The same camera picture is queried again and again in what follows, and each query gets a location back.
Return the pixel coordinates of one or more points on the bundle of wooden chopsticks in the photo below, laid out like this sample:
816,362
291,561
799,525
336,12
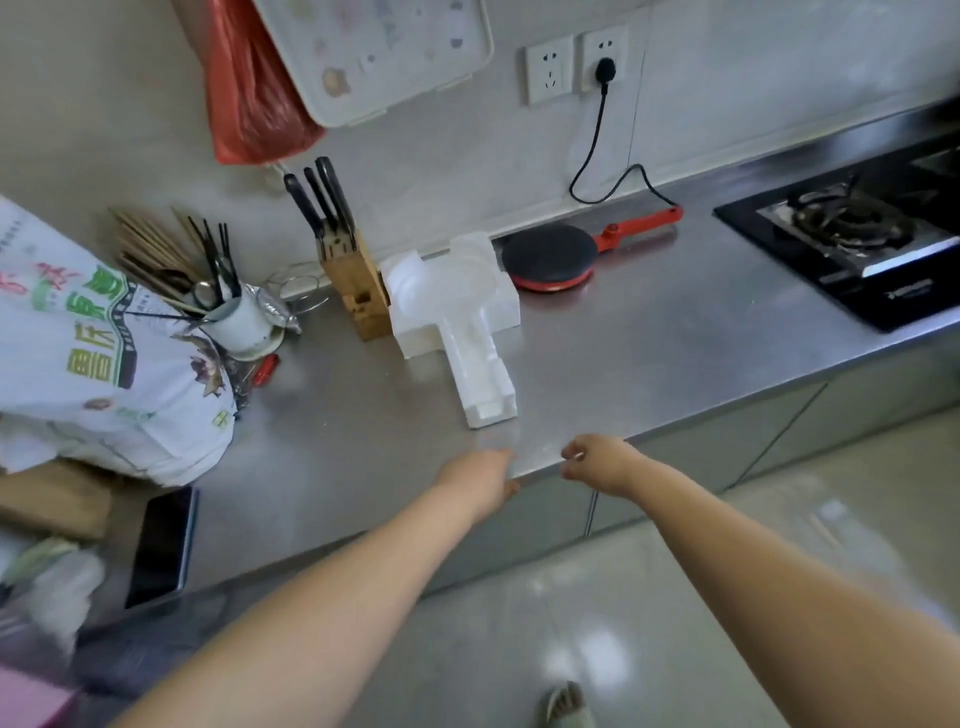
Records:
154,255

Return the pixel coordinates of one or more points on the person's left forearm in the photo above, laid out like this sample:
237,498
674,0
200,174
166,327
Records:
322,622

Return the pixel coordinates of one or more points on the white foam packaging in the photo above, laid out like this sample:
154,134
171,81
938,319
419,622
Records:
457,311

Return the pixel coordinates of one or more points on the wooden knife block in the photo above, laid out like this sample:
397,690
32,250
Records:
358,289

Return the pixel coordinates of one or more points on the white utensil cup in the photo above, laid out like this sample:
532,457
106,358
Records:
240,322

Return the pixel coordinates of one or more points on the brown cardboard box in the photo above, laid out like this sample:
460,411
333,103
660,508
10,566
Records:
52,499

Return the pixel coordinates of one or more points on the person's right fingers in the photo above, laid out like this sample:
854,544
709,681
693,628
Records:
572,452

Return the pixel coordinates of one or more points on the small red lighter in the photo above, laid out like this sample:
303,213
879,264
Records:
264,370

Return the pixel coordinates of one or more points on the white wall socket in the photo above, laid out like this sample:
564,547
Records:
549,71
611,45

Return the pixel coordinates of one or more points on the red electric crepe pan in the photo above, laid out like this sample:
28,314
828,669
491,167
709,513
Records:
551,259

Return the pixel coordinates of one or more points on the black power plug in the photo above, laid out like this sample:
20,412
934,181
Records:
605,71

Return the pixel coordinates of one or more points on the person's right forearm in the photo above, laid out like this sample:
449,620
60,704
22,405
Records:
772,600

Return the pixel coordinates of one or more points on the printed white rice sack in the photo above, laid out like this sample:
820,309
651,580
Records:
97,360

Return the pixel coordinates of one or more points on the person's right hand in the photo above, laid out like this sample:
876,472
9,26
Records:
604,463

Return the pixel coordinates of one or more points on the person's left fingers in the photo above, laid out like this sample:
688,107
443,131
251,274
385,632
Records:
512,489

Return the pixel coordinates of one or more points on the black smartphone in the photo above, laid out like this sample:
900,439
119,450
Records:
161,547

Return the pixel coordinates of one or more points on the person's left hand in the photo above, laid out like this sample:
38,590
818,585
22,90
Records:
476,480

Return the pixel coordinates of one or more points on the red plastic bag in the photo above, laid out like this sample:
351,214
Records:
251,97

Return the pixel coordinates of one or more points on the black gas stove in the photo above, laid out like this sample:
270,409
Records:
855,232

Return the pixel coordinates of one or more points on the white plastic bag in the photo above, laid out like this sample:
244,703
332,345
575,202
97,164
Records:
52,585

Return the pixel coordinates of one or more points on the person's sandalled foot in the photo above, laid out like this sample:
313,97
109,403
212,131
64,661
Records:
571,706

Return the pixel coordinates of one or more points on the grey cabinet door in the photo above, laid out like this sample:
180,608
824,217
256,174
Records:
862,409
705,450

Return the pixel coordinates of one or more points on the pink packet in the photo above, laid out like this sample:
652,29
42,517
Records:
30,701

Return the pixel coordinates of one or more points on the white hanging cutting board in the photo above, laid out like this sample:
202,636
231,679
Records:
375,52

